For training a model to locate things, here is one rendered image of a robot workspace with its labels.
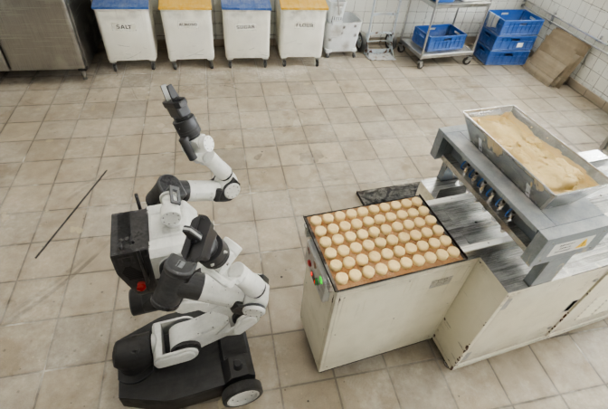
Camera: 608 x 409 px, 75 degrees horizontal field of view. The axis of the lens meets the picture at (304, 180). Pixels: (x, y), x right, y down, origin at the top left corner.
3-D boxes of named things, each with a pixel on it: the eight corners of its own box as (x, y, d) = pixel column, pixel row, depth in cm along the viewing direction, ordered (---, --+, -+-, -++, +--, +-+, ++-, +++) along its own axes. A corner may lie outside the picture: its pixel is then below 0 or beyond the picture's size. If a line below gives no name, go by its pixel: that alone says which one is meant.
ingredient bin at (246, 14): (225, 71, 468) (221, 3, 417) (223, 48, 514) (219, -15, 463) (270, 70, 478) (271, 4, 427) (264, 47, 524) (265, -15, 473)
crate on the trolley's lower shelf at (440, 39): (445, 38, 547) (450, 23, 533) (462, 49, 520) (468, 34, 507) (411, 41, 530) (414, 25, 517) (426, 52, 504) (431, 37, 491)
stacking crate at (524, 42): (513, 39, 558) (519, 24, 545) (530, 51, 529) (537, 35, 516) (475, 39, 546) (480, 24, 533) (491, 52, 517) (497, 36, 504)
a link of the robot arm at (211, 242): (171, 258, 99) (190, 271, 110) (206, 264, 97) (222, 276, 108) (187, 212, 105) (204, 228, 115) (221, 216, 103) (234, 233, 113)
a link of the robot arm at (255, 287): (247, 286, 121) (277, 309, 134) (251, 256, 128) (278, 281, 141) (218, 291, 125) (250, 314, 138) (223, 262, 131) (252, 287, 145)
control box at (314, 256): (311, 257, 187) (314, 238, 178) (328, 300, 170) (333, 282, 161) (304, 259, 186) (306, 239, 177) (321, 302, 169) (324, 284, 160)
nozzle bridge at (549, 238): (470, 170, 222) (494, 119, 200) (570, 276, 172) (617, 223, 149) (419, 179, 213) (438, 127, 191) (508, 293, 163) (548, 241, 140)
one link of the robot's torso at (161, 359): (156, 372, 190) (151, 360, 181) (154, 334, 204) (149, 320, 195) (200, 360, 195) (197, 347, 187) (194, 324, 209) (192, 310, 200)
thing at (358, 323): (401, 295, 256) (443, 195, 197) (429, 345, 232) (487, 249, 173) (298, 322, 237) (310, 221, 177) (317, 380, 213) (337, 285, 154)
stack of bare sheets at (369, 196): (375, 229, 298) (376, 226, 296) (356, 193, 326) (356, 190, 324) (445, 216, 313) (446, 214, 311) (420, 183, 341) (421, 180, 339)
